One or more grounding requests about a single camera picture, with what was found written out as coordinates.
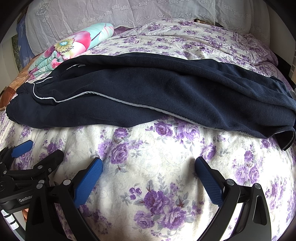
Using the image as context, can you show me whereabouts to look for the purple floral bedspread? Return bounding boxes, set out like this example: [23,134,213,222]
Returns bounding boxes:
[1,20,295,240]

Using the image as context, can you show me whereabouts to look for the folded teal pink floral quilt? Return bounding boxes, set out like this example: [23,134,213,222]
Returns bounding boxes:
[28,23,114,79]

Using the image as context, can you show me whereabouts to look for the wooden bed frame edge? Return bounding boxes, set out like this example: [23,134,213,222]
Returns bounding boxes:
[194,19,215,26]

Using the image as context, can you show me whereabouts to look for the white lace headboard cover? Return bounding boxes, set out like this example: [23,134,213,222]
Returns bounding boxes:
[25,0,270,55]

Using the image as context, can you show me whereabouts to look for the blue patterned curtain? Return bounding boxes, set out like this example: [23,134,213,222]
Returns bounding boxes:
[16,15,35,68]

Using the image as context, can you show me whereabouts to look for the navy blue sweatpants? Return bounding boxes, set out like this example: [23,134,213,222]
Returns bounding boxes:
[6,53,295,150]

